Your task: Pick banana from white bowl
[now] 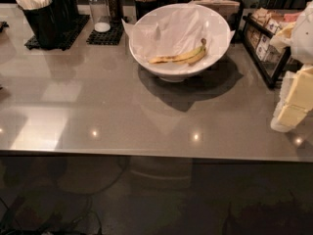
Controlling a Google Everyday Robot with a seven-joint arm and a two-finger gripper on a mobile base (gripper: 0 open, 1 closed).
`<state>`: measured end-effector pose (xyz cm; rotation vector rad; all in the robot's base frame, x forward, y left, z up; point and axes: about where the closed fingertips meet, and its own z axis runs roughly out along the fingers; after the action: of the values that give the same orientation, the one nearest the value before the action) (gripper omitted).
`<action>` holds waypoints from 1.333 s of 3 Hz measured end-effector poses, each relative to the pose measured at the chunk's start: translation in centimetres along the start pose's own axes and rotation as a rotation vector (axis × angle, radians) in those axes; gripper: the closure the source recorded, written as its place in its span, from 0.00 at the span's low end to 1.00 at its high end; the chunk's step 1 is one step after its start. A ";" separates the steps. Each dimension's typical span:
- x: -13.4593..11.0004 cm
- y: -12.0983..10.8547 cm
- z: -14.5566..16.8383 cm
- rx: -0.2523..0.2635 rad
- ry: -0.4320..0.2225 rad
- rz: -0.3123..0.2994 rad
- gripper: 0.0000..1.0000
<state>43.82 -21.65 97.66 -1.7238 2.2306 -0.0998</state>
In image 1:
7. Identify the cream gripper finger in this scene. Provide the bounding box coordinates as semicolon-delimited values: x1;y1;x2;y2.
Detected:
270;104;307;132

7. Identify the white bowl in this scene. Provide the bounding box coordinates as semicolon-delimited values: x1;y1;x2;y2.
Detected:
128;2;232;83

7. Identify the black cutlery cup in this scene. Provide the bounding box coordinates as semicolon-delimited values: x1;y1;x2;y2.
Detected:
16;0;59;49
51;0;78;32

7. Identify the black wire condiment rack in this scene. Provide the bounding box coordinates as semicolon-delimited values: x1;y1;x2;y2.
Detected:
240;13;300;89

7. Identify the black rubber mat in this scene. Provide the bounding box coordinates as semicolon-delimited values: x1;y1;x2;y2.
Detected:
24;15;90;51
86;17;124;45

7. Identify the black rubber mat centre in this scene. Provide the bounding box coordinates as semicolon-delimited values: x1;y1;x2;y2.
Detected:
86;17;124;45

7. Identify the black stir stick holder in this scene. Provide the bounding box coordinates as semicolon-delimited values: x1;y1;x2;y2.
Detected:
130;0;170;22

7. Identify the black cutlery cup front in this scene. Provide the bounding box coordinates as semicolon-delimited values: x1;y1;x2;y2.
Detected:
16;0;59;49

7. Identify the clear salt shaker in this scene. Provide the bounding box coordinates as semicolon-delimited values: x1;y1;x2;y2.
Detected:
88;0;111;33

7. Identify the white paper liner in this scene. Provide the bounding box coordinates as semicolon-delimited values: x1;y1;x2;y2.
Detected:
121;4;236;64

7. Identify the yellow banana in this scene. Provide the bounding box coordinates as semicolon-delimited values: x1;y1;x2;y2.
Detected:
149;38;206;65

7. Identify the black rubber mat left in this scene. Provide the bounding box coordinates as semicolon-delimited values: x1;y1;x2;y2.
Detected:
24;15;90;51

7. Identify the dark pepper grinder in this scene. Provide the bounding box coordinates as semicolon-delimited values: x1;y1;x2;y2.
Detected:
107;0;123;23

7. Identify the black cutlery cup rear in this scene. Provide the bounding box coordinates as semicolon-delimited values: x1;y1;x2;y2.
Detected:
51;0;78;32

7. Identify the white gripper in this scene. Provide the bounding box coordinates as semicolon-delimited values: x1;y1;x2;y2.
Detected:
270;1;313;111

